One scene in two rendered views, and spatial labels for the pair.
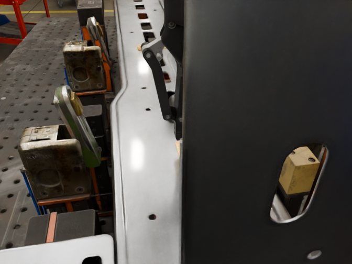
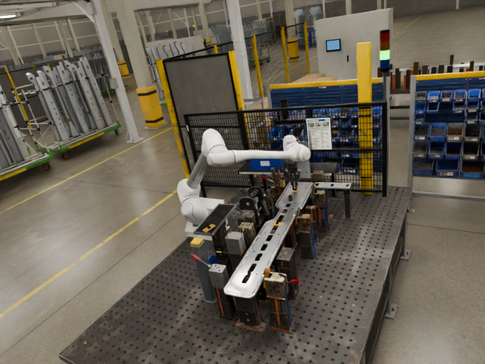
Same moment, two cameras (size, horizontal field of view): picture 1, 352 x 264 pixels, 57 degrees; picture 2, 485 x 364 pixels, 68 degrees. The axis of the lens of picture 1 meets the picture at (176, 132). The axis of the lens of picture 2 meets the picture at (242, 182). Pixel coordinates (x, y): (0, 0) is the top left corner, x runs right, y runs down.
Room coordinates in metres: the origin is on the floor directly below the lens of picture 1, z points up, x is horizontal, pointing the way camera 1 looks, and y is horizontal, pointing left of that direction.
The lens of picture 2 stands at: (2.63, 1.21, 2.32)
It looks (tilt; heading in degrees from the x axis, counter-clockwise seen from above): 24 degrees down; 218
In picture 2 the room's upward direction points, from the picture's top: 10 degrees counter-clockwise
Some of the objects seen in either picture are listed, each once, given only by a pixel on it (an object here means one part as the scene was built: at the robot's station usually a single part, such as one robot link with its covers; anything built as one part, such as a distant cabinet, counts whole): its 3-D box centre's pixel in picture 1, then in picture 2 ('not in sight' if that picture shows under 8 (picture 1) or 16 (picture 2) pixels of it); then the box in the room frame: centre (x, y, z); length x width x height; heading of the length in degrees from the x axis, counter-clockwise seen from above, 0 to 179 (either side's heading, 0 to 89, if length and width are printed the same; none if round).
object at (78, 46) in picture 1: (92, 106); (305, 236); (0.73, 0.22, 0.87); 0.12 x 0.09 x 0.35; 100
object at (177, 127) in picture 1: (172, 123); not in sight; (0.35, 0.00, 1.09); 0.03 x 0.01 x 0.05; 100
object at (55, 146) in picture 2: not in sight; (71, 113); (-2.29, -7.49, 0.88); 1.91 x 1.01 x 1.76; 5
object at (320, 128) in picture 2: not in sight; (319, 133); (-0.20, -0.02, 1.30); 0.23 x 0.02 x 0.31; 100
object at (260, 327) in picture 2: not in sight; (247, 306); (1.44, 0.18, 0.84); 0.18 x 0.06 x 0.29; 100
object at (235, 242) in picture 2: not in sight; (239, 261); (1.18, -0.04, 0.90); 0.13 x 0.10 x 0.41; 100
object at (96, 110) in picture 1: (94, 167); (312, 224); (0.53, 0.18, 0.84); 0.11 x 0.08 x 0.29; 100
